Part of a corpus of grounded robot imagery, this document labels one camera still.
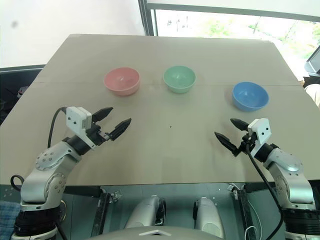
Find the dark computer monitor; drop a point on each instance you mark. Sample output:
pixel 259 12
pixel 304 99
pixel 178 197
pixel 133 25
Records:
pixel 313 65

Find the beige rounded object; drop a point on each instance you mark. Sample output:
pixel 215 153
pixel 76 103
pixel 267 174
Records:
pixel 313 96

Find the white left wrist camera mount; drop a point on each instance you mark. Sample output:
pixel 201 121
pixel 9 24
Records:
pixel 75 120

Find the green plastic bowl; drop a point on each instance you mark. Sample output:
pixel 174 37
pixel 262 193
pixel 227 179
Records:
pixel 178 77

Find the dark window frame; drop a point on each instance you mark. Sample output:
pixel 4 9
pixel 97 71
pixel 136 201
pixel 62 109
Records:
pixel 150 20

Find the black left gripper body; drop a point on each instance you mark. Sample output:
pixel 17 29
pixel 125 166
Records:
pixel 94 136

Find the black table frame strut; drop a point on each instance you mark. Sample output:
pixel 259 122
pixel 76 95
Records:
pixel 100 212
pixel 245 212

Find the silver right robot leg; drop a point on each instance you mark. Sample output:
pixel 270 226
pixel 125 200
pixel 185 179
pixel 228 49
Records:
pixel 208 217

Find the blue plastic bowl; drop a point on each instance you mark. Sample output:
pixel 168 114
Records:
pixel 250 96

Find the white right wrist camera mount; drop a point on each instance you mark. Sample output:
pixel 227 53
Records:
pixel 261 130

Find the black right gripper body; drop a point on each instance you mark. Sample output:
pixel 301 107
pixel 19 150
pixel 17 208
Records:
pixel 246 141

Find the blue checked cloth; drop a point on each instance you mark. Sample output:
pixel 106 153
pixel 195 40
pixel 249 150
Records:
pixel 7 220

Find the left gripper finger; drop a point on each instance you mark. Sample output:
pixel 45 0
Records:
pixel 120 130
pixel 101 115

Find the dark cluttered equipment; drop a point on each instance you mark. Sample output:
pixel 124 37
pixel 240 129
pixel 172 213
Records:
pixel 15 90

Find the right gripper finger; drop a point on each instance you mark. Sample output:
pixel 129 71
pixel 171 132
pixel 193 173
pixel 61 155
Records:
pixel 225 142
pixel 239 124

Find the silver robot leg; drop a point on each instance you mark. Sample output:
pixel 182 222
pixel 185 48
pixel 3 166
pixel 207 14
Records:
pixel 146 212
pixel 208 217

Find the silver left robot leg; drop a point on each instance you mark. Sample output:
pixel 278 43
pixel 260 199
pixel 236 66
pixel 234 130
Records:
pixel 146 212

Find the grey robot torso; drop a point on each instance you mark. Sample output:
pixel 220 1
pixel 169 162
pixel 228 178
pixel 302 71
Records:
pixel 155 235

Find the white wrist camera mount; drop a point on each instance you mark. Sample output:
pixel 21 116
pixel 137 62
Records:
pixel 261 130
pixel 75 120

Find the red plastic bowl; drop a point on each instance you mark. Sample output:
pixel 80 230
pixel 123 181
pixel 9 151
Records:
pixel 121 80

